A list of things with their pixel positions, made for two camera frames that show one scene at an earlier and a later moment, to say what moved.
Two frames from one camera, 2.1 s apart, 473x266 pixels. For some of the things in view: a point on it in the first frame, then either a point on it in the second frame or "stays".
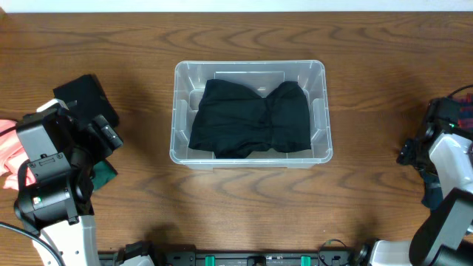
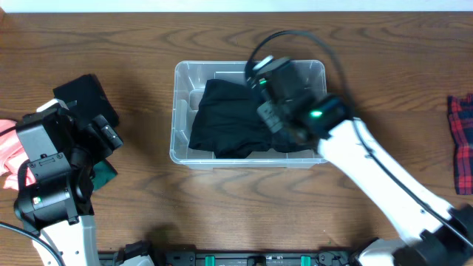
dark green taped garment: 103,172 stays
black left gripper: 102,130 stays
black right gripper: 406,153 -> 272,111
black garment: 234,122 stays
